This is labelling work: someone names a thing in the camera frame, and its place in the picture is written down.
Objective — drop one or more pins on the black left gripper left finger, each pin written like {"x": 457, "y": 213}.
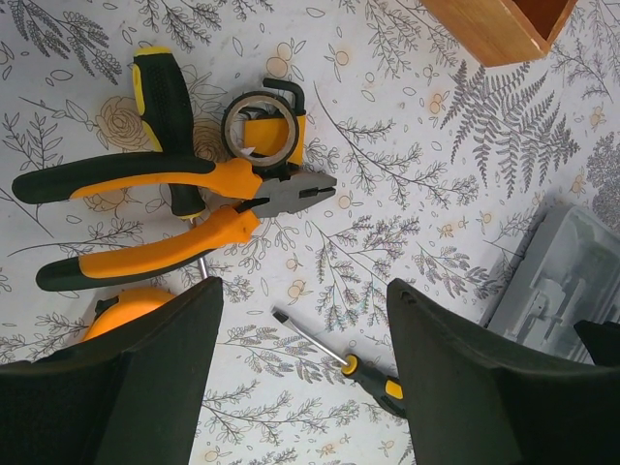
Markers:
{"x": 131, "y": 395}

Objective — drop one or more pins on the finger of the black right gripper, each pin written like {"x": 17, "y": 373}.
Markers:
{"x": 601, "y": 341}

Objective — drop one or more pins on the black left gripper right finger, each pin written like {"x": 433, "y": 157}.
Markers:
{"x": 475, "y": 397}

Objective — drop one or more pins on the grey plastic tool case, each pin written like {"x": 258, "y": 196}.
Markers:
{"x": 569, "y": 273}

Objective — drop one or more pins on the small black yellow screwdriver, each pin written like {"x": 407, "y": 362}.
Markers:
{"x": 385, "y": 389}

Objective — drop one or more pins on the orange tape measure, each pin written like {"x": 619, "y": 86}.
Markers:
{"x": 121, "y": 309}

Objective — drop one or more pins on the black hex key holder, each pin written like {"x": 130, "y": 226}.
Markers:
{"x": 266, "y": 129}

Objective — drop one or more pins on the large black yellow screwdriver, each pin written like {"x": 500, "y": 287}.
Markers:
{"x": 163, "y": 104}

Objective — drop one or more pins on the orange wooden compartment tray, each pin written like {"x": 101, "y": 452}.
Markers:
{"x": 503, "y": 32}

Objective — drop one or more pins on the black electrical tape roll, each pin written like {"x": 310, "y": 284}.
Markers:
{"x": 233, "y": 123}

